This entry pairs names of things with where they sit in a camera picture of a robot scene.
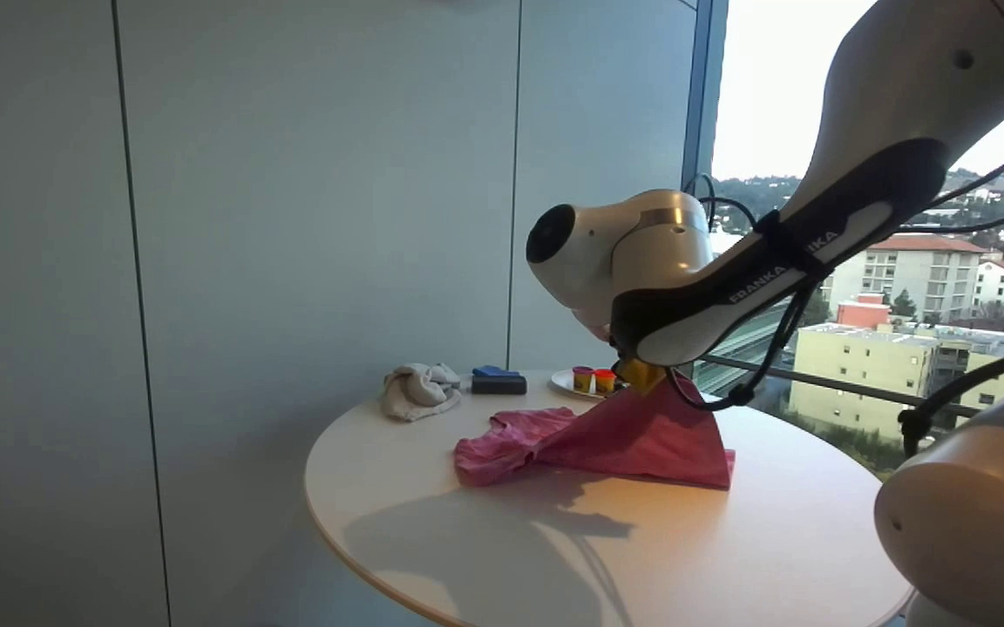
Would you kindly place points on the black rectangular block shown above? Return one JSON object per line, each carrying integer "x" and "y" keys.
{"x": 489, "y": 383}

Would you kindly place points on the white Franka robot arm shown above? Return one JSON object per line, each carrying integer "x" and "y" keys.
{"x": 874, "y": 116}

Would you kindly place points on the dark balcony railing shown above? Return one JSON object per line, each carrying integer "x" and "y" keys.
{"x": 852, "y": 389}

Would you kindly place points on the purple toy cup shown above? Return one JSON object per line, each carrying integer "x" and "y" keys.
{"x": 584, "y": 378}

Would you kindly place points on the white red-roofed building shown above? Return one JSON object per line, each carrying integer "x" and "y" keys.
{"x": 924, "y": 271}

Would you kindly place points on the white round plate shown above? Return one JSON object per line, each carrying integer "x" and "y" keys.
{"x": 568, "y": 389}

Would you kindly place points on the pink shirt with orange print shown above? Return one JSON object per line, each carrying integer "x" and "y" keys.
{"x": 644, "y": 440}

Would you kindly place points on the crumpled white cloth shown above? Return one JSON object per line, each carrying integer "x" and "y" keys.
{"x": 420, "y": 389}

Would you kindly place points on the small blue block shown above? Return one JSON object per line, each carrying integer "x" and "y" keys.
{"x": 507, "y": 378}

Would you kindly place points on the yellow building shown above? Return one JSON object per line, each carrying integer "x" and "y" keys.
{"x": 862, "y": 367}

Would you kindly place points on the orange toy cup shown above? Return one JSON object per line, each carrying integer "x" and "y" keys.
{"x": 604, "y": 381}

